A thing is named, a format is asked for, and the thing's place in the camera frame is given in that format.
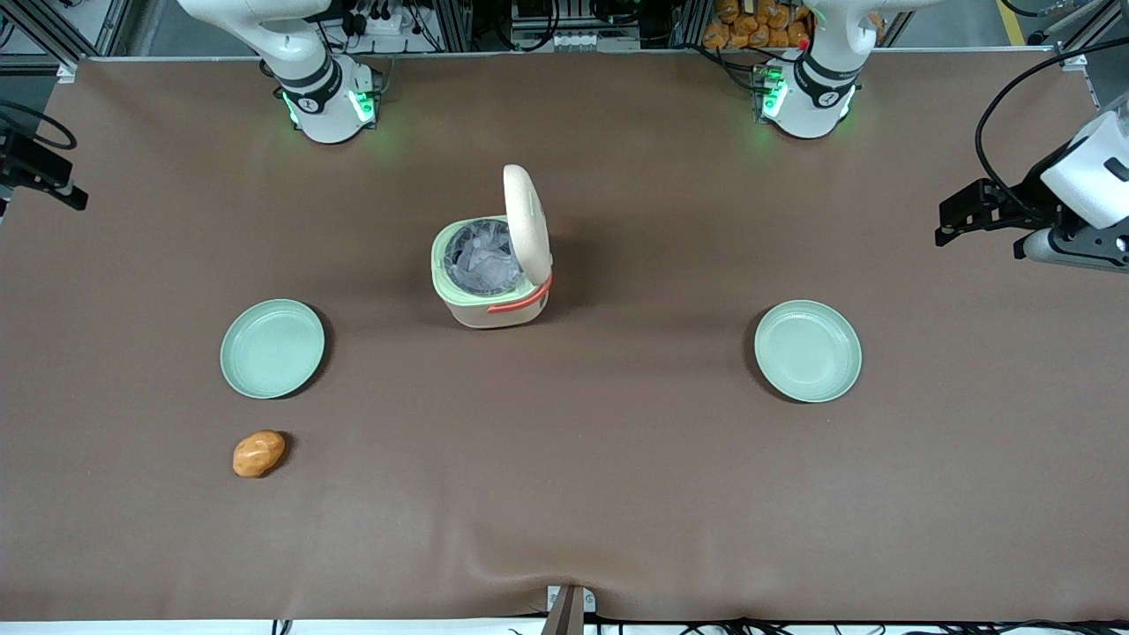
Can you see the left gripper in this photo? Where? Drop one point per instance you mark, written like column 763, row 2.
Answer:
column 1026, row 197

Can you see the white power strip with plugs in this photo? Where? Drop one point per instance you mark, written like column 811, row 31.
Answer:
column 384, row 19

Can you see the crumpled clear plastic film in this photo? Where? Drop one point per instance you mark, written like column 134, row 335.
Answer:
column 481, row 260

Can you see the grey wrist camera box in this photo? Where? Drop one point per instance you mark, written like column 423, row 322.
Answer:
column 1067, row 251

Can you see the white table corner bracket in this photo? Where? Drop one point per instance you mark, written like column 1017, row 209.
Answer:
column 67, row 70
column 1078, row 62

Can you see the pile of orange toys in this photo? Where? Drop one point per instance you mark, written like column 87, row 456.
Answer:
column 750, row 25

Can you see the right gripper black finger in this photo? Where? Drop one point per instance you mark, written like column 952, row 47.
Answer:
column 31, row 159
column 69, row 196

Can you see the orange toy potato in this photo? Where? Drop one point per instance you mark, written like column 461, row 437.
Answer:
column 258, row 453

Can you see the mint green round plate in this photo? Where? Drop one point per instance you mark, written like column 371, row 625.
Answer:
column 808, row 351
column 272, row 348

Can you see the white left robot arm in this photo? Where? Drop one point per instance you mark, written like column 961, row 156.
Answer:
column 816, row 88

